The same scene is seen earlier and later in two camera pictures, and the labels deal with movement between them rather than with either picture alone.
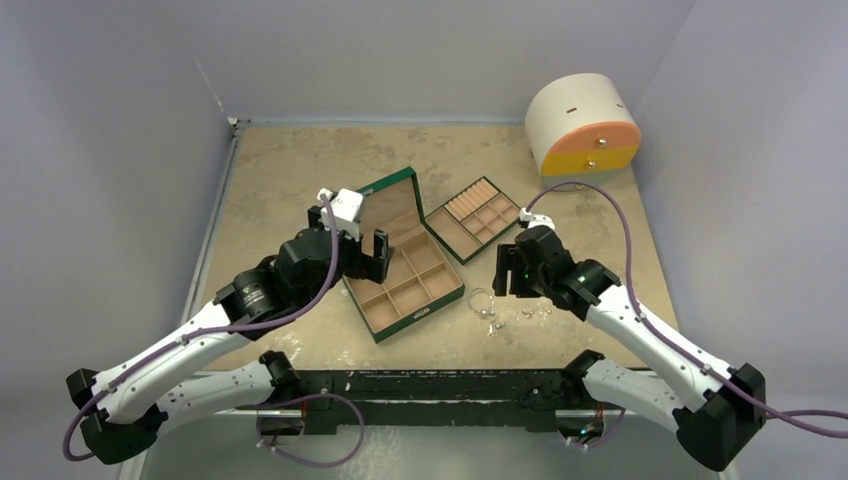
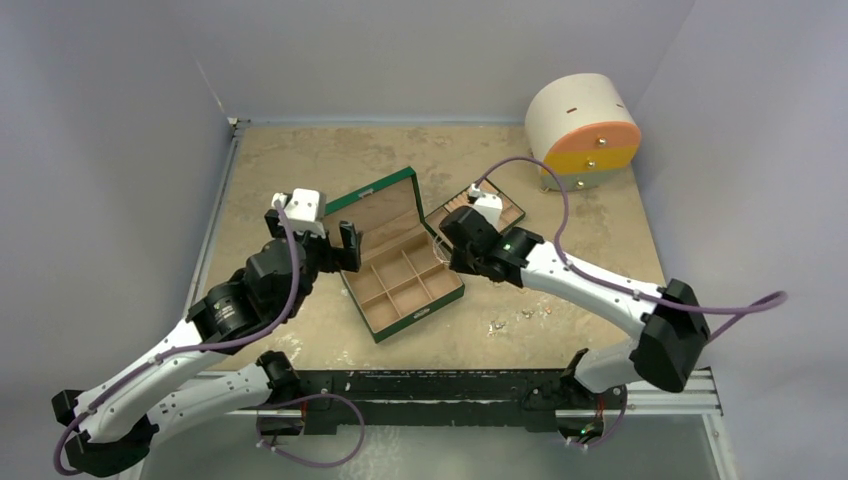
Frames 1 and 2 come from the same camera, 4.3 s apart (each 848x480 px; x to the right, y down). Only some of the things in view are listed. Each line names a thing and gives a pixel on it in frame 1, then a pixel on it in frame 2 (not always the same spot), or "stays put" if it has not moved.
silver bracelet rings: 481,302 → 441,250
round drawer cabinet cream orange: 581,130 stays put
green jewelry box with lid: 421,274 stays put
